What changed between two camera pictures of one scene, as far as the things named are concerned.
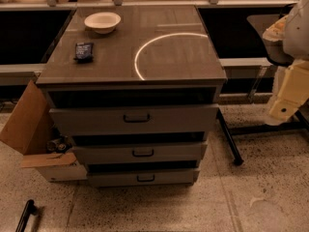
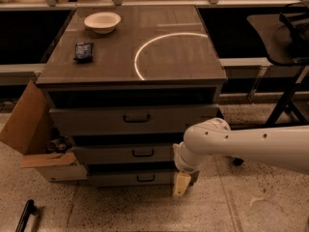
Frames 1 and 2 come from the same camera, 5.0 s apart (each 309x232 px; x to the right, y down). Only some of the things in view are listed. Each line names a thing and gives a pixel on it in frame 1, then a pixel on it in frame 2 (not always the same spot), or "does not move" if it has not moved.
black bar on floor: (30, 209) does not move
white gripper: (297, 33) to (182, 162)
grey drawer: (140, 153) does not move
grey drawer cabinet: (136, 90) does not move
